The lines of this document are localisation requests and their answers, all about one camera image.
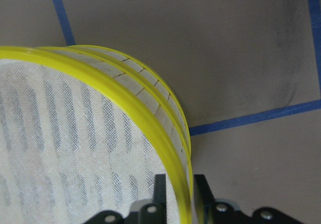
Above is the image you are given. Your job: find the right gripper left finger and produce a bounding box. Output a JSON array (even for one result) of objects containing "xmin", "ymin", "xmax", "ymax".
[{"xmin": 140, "ymin": 174, "xmax": 166, "ymax": 224}]

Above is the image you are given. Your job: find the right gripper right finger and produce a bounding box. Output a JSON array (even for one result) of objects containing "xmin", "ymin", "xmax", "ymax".
[{"xmin": 194, "ymin": 174, "xmax": 240, "ymax": 223}]

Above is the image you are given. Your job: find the yellow steamer layer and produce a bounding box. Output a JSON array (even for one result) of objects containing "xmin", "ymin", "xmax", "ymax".
[
  {"xmin": 1, "ymin": 46, "xmax": 193, "ymax": 223},
  {"xmin": 68, "ymin": 45, "xmax": 191, "ymax": 156}
]

